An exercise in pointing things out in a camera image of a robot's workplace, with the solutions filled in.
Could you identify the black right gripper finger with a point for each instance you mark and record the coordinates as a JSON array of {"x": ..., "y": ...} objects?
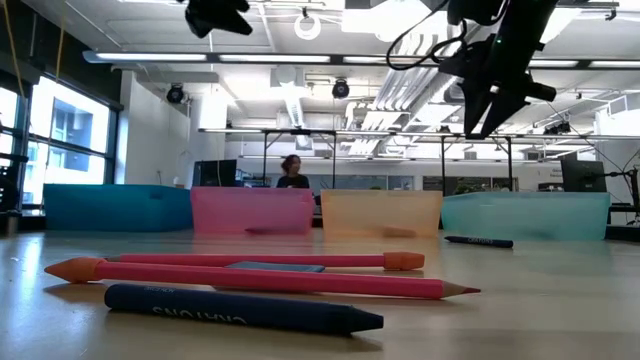
[
  {"x": 475, "y": 112},
  {"x": 502, "y": 112}
]

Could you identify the dark pen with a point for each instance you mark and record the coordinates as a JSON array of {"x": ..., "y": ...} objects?
[{"x": 480, "y": 241}]

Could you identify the pink pencil orange eraser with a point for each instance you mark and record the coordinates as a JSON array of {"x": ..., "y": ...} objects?
[
  {"x": 250, "y": 260},
  {"x": 250, "y": 280}
]

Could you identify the dark blue crayon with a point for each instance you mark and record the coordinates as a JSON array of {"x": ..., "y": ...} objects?
[{"x": 225, "y": 310}]

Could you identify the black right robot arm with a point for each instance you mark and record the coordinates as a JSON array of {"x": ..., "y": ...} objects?
[{"x": 520, "y": 20}]

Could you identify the overhead light bar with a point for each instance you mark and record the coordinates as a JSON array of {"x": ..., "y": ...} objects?
[{"x": 150, "y": 57}]

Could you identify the black monitor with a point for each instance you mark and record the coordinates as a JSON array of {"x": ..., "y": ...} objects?
[
  {"x": 215, "y": 174},
  {"x": 582, "y": 175}
]

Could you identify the teal plastic bin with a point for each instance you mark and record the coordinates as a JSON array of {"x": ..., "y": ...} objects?
[{"x": 525, "y": 215}]

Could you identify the orange plastic bin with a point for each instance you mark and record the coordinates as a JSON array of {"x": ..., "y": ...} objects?
[{"x": 380, "y": 212}]

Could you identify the person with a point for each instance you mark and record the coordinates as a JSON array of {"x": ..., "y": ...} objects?
[{"x": 292, "y": 175}]

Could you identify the large window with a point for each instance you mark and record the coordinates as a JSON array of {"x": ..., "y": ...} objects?
[{"x": 70, "y": 130}]

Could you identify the pink plastic bin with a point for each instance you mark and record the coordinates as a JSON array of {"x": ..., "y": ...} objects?
[{"x": 250, "y": 210}]

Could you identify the blue plastic bin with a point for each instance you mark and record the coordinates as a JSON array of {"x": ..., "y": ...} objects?
[{"x": 115, "y": 207}]

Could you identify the black ceiling camera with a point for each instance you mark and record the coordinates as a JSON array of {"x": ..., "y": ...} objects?
[
  {"x": 341, "y": 89},
  {"x": 557, "y": 128},
  {"x": 175, "y": 94}
]

